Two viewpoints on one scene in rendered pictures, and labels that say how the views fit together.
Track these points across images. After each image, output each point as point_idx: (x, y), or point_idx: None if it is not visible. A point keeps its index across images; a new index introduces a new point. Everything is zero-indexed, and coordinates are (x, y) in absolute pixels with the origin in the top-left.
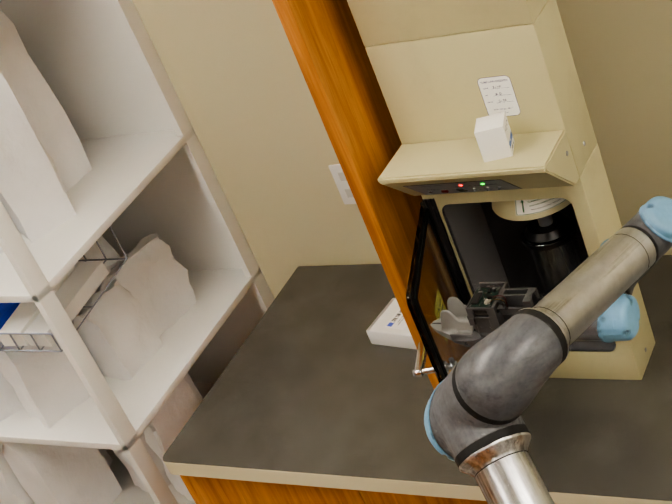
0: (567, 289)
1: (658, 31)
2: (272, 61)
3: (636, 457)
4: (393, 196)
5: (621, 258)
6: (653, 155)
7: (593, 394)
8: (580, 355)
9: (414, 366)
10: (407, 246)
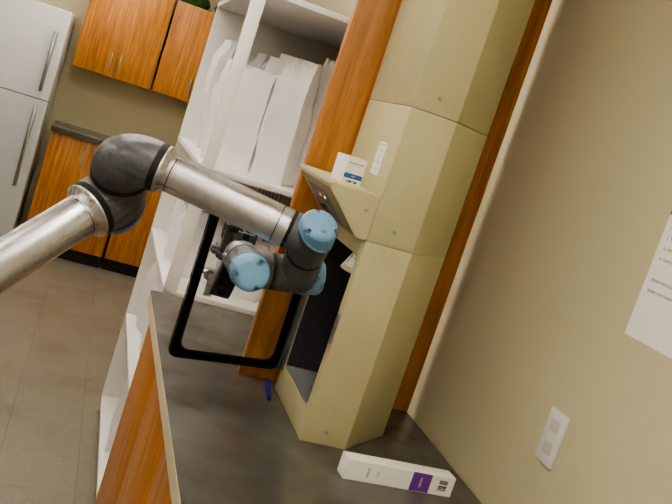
0: (205, 168)
1: (552, 277)
2: None
3: (213, 429)
4: None
5: (257, 200)
6: (496, 380)
7: (274, 420)
8: (298, 396)
9: None
10: None
